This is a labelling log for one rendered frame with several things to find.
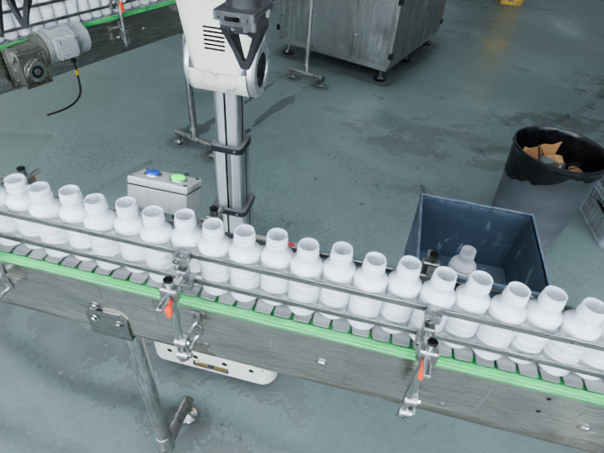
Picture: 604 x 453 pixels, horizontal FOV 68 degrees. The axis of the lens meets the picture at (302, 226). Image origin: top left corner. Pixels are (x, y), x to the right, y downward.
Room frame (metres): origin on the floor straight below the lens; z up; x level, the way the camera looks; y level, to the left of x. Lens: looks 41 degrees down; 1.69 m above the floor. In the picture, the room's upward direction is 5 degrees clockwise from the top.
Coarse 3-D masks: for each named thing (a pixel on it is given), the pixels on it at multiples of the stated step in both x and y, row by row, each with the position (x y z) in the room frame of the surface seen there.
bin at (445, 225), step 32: (416, 224) 0.96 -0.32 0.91; (448, 224) 1.03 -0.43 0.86; (480, 224) 1.01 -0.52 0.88; (512, 224) 1.00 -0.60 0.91; (416, 256) 0.79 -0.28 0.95; (448, 256) 1.02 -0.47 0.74; (480, 256) 1.01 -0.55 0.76; (512, 256) 0.98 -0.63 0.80; (544, 256) 0.83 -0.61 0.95; (544, 288) 0.74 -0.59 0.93
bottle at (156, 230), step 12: (144, 216) 0.60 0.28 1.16; (156, 216) 0.60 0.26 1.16; (144, 228) 0.60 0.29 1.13; (156, 228) 0.60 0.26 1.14; (168, 228) 0.62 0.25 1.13; (144, 240) 0.59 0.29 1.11; (156, 240) 0.59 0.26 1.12; (168, 240) 0.60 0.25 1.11; (144, 252) 0.60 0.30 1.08; (156, 252) 0.59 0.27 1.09; (156, 264) 0.59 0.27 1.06; (168, 264) 0.59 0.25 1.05; (156, 276) 0.59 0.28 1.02
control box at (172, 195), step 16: (128, 176) 0.77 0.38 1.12; (144, 176) 0.78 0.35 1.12; (160, 176) 0.80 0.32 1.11; (128, 192) 0.76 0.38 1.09; (144, 192) 0.76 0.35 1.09; (160, 192) 0.75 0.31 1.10; (176, 192) 0.75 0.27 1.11; (192, 192) 0.77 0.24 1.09; (144, 208) 0.75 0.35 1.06; (176, 208) 0.74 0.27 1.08; (192, 208) 0.76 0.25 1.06
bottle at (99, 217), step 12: (84, 204) 0.63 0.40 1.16; (96, 204) 0.62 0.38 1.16; (84, 216) 0.63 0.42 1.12; (96, 216) 0.62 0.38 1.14; (108, 216) 0.63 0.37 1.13; (96, 228) 0.61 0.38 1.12; (108, 228) 0.62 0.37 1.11; (96, 240) 0.61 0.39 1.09; (108, 240) 0.61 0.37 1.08; (96, 252) 0.61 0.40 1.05; (108, 252) 0.61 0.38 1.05; (120, 252) 0.63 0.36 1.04; (108, 264) 0.61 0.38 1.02
